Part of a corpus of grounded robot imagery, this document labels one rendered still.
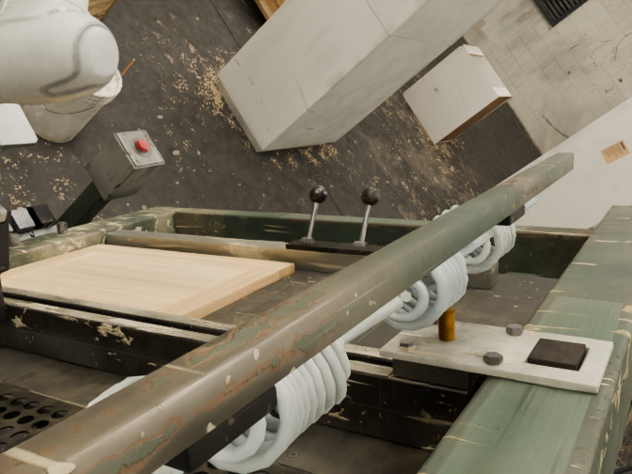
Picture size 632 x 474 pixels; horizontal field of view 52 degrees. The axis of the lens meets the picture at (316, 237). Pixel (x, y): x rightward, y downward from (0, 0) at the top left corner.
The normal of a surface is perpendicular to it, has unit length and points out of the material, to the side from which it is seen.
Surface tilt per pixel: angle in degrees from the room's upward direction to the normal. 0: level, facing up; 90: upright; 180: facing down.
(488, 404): 56
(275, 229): 90
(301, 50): 90
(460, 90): 90
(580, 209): 90
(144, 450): 34
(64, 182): 0
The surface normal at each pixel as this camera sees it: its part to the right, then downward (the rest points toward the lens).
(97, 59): 0.92, 0.15
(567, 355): -0.06, -0.97
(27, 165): 0.68, -0.50
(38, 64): -0.15, 0.42
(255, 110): -0.54, 0.18
